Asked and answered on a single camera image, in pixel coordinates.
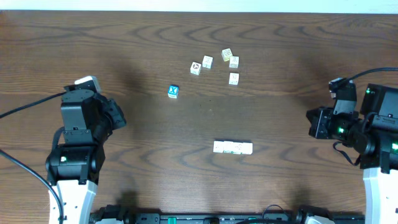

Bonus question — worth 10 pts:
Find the green-edged wooden block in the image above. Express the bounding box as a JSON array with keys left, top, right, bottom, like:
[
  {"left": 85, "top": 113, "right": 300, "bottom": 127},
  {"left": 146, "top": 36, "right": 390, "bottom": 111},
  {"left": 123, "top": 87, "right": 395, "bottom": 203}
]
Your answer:
[
  {"left": 223, "top": 141, "right": 234, "bottom": 154},
  {"left": 231, "top": 142, "right": 244, "bottom": 154}
]

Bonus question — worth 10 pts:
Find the plain small wooden block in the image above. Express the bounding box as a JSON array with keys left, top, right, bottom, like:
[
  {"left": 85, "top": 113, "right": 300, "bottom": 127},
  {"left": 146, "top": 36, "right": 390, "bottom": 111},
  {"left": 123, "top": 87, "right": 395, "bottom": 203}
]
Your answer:
[{"left": 213, "top": 141, "right": 224, "bottom": 153}]

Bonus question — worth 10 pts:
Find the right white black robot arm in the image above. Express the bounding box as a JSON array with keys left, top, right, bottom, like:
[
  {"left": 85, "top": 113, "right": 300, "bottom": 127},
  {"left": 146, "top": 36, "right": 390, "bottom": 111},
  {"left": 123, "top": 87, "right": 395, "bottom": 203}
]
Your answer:
[{"left": 306, "top": 78, "right": 397, "bottom": 223}]

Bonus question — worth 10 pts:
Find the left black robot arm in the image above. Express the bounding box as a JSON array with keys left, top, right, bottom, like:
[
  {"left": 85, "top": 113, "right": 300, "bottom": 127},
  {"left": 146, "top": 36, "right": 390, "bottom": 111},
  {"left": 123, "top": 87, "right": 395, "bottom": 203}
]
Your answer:
[{"left": 45, "top": 81, "right": 126, "bottom": 223}]

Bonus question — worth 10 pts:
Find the blue X wooden block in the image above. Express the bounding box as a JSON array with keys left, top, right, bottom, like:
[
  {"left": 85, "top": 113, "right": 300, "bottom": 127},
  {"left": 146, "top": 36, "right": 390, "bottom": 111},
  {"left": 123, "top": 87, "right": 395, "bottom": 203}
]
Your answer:
[{"left": 167, "top": 85, "right": 179, "bottom": 99}]

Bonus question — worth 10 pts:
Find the wooden block with red circle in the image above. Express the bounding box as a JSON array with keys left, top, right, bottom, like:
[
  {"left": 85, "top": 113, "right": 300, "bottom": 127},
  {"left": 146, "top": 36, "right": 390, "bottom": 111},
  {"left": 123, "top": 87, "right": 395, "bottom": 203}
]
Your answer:
[{"left": 190, "top": 62, "right": 201, "bottom": 75}]

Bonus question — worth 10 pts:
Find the wooden block beside yellow one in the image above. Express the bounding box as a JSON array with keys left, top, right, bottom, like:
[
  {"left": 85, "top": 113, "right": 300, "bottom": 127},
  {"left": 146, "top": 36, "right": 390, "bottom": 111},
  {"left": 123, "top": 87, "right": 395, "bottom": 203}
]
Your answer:
[{"left": 229, "top": 56, "right": 239, "bottom": 68}]

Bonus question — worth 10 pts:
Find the wooden block with X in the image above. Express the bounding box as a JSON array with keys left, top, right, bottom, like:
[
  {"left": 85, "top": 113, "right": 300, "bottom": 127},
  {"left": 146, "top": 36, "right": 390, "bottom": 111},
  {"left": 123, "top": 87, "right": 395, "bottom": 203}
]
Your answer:
[{"left": 202, "top": 55, "right": 213, "bottom": 69}]

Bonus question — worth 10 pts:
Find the yellow-edged wooden block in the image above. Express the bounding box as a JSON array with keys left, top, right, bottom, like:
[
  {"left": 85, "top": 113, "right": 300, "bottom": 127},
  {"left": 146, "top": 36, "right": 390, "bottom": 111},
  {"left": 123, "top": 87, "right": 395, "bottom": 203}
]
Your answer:
[{"left": 221, "top": 49, "right": 233, "bottom": 62}]

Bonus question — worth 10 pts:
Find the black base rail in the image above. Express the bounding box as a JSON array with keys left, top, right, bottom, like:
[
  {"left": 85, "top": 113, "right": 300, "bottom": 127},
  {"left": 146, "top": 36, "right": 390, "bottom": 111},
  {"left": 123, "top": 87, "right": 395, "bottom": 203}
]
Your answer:
[{"left": 88, "top": 205, "right": 365, "bottom": 224}]

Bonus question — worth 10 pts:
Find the left black cable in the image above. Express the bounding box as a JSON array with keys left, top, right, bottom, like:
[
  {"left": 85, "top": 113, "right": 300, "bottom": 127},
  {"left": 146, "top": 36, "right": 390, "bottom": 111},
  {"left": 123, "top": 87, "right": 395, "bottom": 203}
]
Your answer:
[{"left": 0, "top": 91, "right": 68, "bottom": 224}]

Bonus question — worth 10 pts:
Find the wooden block with ring picture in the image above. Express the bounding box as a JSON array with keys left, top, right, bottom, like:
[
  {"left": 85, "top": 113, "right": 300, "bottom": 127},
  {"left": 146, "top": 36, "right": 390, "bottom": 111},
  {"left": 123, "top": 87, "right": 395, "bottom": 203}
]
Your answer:
[{"left": 229, "top": 73, "right": 239, "bottom": 85}]

